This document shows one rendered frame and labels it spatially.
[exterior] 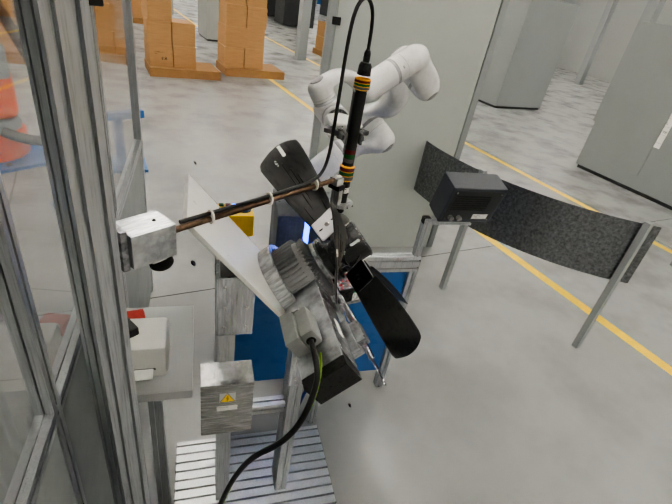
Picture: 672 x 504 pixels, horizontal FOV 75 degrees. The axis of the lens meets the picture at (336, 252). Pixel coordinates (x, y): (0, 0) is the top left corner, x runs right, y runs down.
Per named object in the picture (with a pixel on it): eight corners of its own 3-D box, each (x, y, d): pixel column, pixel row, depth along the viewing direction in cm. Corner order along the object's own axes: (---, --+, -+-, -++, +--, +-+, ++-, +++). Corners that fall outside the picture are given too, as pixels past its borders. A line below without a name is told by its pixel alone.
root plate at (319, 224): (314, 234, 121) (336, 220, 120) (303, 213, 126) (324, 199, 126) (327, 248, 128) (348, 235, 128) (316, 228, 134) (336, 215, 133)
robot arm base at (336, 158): (295, 156, 208) (326, 132, 206) (319, 186, 217) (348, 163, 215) (300, 166, 191) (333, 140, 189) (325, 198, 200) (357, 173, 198)
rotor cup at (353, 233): (327, 267, 121) (366, 241, 119) (308, 231, 129) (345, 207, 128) (347, 287, 132) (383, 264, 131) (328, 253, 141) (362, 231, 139)
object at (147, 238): (127, 275, 81) (123, 236, 76) (108, 259, 84) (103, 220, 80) (177, 257, 88) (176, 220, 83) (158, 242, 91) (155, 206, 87)
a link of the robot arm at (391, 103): (365, 148, 203) (344, 120, 203) (382, 137, 208) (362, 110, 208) (418, 80, 157) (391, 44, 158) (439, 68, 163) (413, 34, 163)
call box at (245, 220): (209, 240, 163) (209, 214, 157) (209, 226, 171) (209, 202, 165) (252, 240, 167) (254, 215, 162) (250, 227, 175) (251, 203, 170)
